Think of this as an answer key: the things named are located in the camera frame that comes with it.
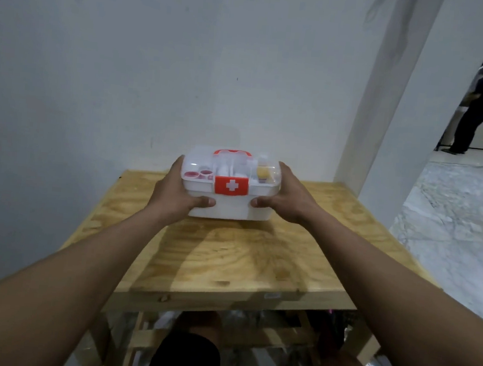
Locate person's right hand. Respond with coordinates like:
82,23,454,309
248,159,326,229

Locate person's left hand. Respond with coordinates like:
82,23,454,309
144,152,221,231

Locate yellow bottle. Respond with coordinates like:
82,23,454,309
255,165,277,184

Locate white first aid box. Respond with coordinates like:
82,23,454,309
177,143,285,225

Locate person's left forearm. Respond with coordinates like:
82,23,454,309
0,191,172,366

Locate person's right forearm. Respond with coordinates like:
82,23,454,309
286,207,483,366

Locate person's left leg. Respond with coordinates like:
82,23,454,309
172,308,227,348

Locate person's black shorts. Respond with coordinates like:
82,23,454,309
144,328,382,366

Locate wooden table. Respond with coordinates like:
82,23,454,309
50,159,450,366

